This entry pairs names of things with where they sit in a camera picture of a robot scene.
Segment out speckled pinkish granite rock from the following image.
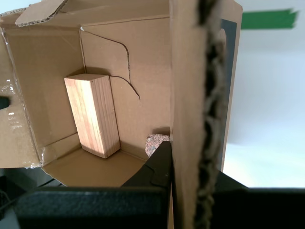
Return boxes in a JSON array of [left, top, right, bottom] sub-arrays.
[[144, 133, 171, 158]]

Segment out green tape strip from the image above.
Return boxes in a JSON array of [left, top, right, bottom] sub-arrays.
[[240, 8, 299, 31]]

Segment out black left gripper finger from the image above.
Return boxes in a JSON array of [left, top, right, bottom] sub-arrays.
[[0, 95, 11, 110]]

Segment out light wooden block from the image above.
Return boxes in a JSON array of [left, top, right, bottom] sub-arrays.
[[64, 73, 121, 158]]

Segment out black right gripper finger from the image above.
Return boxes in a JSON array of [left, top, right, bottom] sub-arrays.
[[213, 171, 305, 229], [14, 140, 173, 229]]

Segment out cardboard box black stripes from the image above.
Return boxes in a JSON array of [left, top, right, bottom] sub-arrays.
[[0, 0, 244, 229]]

